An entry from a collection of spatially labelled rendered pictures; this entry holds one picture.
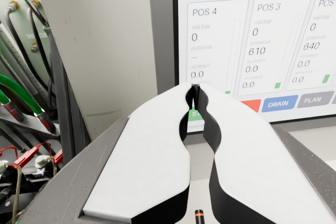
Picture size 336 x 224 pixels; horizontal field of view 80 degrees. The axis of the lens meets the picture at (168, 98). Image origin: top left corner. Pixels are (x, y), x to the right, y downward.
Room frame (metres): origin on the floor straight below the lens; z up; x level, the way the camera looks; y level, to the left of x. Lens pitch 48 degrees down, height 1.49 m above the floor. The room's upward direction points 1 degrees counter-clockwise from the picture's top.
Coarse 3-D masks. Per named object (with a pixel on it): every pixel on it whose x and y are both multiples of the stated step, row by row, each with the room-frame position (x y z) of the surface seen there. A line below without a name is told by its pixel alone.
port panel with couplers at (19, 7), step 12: (0, 0) 0.45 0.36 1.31; (12, 0) 0.45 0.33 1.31; (36, 0) 0.46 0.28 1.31; (12, 12) 0.42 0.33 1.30; (24, 12) 0.45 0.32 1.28; (24, 24) 0.45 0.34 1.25; (36, 24) 0.46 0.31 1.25; (24, 36) 0.45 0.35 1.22; (36, 48) 0.43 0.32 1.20; (48, 48) 0.46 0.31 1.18; (48, 60) 0.45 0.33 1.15
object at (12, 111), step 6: (0, 96) 0.29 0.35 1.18; (6, 102) 0.29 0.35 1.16; (12, 102) 0.30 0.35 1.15; (6, 108) 0.28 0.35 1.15; (12, 108) 0.29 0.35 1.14; (12, 114) 0.28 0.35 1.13; (18, 114) 0.29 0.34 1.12; (18, 120) 0.28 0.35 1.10; (0, 192) 0.13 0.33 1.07; (6, 192) 0.14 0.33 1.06; (0, 198) 0.12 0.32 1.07; (6, 198) 0.13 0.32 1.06; (0, 204) 0.11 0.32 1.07
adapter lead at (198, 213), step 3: (195, 210) 0.11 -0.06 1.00; (198, 210) 0.11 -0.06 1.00; (201, 210) 0.11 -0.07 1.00; (195, 213) 0.11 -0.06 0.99; (198, 213) 0.11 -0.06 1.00; (201, 213) 0.11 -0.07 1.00; (195, 216) 0.10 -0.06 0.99; (198, 216) 0.10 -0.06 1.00; (201, 216) 0.10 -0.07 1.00; (195, 219) 0.10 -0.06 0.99; (198, 219) 0.10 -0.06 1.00; (201, 219) 0.10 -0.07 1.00; (198, 222) 0.09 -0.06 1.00; (201, 222) 0.09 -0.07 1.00; (204, 222) 0.09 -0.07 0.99
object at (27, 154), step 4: (32, 148) 0.23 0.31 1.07; (36, 148) 0.23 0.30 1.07; (28, 152) 0.22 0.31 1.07; (32, 152) 0.22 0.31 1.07; (24, 156) 0.21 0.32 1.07; (28, 156) 0.21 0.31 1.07; (32, 156) 0.21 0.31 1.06; (16, 160) 0.20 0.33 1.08; (20, 160) 0.20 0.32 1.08; (24, 160) 0.20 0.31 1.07; (28, 160) 0.20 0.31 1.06; (20, 164) 0.19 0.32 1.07; (24, 164) 0.19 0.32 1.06; (16, 168) 0.18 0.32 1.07
